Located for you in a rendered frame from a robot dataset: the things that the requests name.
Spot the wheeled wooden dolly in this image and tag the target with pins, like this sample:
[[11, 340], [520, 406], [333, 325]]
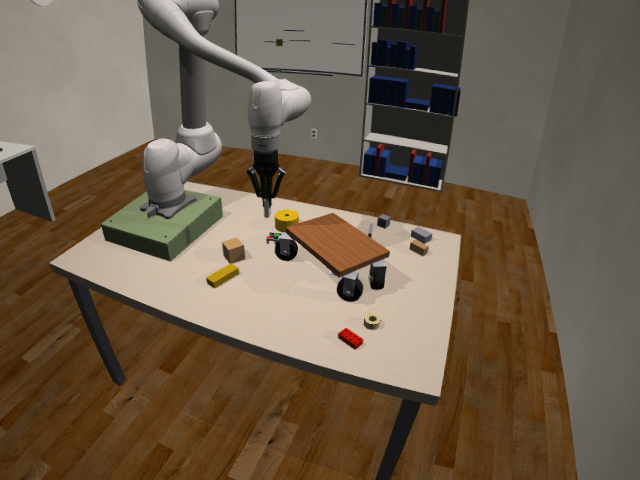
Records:
[[341, 247]]

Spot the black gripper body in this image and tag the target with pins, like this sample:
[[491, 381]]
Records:
[[271, 158]]

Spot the yellow disc with center hole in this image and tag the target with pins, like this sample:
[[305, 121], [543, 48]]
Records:
[[285, 218]]

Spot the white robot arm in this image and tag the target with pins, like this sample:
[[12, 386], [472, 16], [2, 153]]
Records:
[[167, 168]]

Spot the red toy brick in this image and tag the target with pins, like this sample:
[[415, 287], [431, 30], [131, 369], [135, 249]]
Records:
[[350, 338]]

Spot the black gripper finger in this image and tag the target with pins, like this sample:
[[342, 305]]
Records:
[[269, 194], [260, 191]]

